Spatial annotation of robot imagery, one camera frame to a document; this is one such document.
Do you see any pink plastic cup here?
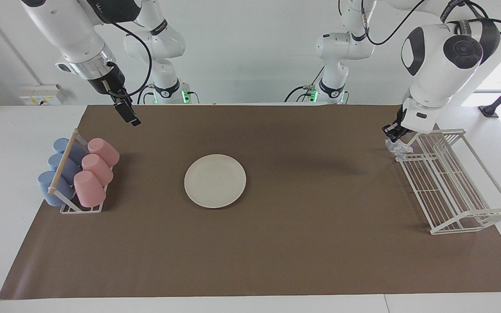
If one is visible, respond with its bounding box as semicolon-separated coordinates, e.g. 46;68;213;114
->
87;138;120;168
81;154;114;186
73;170;107;208

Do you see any cup holder rack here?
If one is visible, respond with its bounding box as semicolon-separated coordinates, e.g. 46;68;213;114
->
47;128;114;214

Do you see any black right base cable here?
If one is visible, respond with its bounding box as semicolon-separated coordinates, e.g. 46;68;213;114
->
137;84;155;105

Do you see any black base cable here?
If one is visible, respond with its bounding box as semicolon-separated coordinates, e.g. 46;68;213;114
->
284;67;325;103
137;84;155;105

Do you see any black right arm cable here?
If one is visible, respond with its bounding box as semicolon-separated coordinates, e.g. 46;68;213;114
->
108;21;153;98

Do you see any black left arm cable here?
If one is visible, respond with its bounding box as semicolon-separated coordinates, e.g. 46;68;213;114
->
361;0;501;46

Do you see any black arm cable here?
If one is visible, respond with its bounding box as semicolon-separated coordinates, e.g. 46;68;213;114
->
108;21;153;98
361;0;501;46

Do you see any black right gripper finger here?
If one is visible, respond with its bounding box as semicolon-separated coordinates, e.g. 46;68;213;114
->
112;91;136;127
119;89;141;127

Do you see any blue plastic cup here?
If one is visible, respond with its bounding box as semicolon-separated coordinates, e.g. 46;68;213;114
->
53;138;88;166
48;153;82;185
37;170;76;207

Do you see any white wall socket box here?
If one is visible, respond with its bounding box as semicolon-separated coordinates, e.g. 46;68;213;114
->
19;84;63;106

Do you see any black left base cable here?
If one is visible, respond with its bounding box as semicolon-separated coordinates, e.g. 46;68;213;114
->
284;67;325;103

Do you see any white wire dish rack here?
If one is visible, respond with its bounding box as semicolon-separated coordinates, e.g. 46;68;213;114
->
395;128;501;235

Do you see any brown table mat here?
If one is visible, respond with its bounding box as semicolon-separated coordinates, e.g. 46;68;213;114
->
0;103;501;300

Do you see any cream round plate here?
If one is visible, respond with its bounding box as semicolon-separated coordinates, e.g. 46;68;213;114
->
184;154;247;209

